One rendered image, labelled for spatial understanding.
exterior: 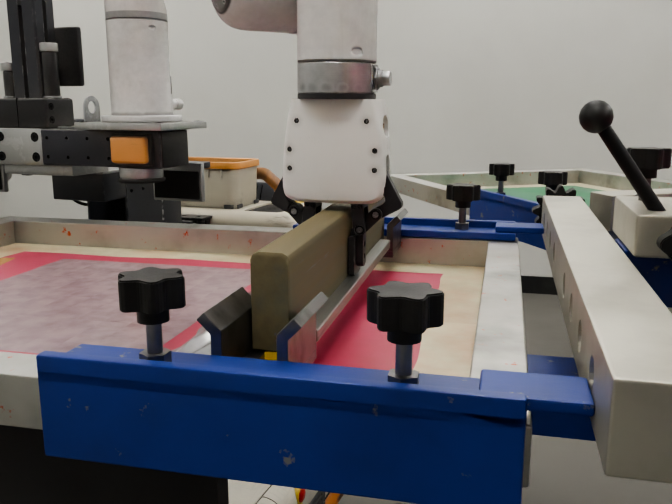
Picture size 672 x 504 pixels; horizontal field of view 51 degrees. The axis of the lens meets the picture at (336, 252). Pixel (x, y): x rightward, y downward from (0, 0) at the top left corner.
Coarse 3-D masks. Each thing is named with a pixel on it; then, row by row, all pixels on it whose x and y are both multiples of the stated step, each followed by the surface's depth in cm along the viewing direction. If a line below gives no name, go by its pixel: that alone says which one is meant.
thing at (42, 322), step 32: (0, 320) 70; (32, 320) 70; (64, 320) 70; (96, 320) 70; (128, 320) 70; (192, 320) 70; (352, 320) 70; (32, 352) 61; (320, 352) 61; (352, 352) 61; (384, 352) 61; (416, 352) 61
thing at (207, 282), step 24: (24, 264) 94; (48, 264) 94; (72, 264) 94; (96, 264) 94; (120, 264) 94; (144, 264) 94; (168, 264) 94; (192, 264) 94; (216, 264) 94; (240, 264) 94; (0, 288) 82; (24, 288) 82; (48, 288) 82; (72, 288) 82; (96, 288) 82; (192, 288) 82; (216, 288) 82; (360, 288) 82; (360, 312) 72
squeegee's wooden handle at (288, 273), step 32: (320, 224) 61; (352, 224) 70; (256, 256) 50; (288, 256) 50; (320, 256) 58; (256, 288) 51; (288, 288) 50; (320, 288) 59; (256, 320) 51; (288, 320) 51
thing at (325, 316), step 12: (384, 240) 86; (372, 252) 80; (384, 252) 82; (372, 264) 75; (348, 276) 69; (360, 276) 69; (348, 288) 65; (336, 300) 61; (348, 300) 64; (324, 312) 58; (336, 312) 60; (324, 324) 56
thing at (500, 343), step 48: (0, 240) 105; (48, 240) 107; (96, 240) 105; (144, 240) 103; (192, 240) 102; (240, 240) 100; (432, 240) 93; (480, 240) 92; (480, 336) 54; (0, 384) 47; (528, 432) 39; (528, 480) 40
